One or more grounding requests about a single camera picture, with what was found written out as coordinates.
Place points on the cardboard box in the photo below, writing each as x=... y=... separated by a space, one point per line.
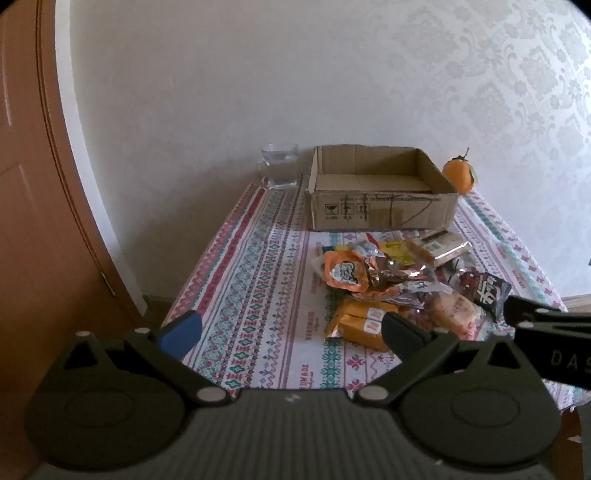
x=369 y=213

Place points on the brown wooden door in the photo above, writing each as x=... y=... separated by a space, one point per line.
x=37 y=184

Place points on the black and red snack packet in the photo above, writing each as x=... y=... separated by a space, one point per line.
x=489 y=291

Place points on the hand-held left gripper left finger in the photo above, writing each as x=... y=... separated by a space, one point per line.
x=181 y=331

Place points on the shiny foil snack packet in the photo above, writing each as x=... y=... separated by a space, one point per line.
x=397 y=272

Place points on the patterned tablecloth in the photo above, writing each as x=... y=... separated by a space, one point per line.
x=258 y=286

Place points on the orange cake packet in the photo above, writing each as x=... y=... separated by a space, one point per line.
x=355 y=323

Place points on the orange plush fruit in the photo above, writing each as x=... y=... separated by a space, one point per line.
x=459 y=176

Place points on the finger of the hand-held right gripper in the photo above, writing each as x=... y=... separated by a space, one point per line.
x=531 y=310

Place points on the clear bread packet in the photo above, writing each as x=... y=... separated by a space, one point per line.
x=452 y=310

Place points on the beige cracker packet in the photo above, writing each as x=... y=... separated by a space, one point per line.
x=438 y=247

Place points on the yellow snack packet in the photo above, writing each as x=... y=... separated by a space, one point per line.
x=398 y=251

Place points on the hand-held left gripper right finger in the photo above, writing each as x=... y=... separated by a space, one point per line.
x=404 y=333

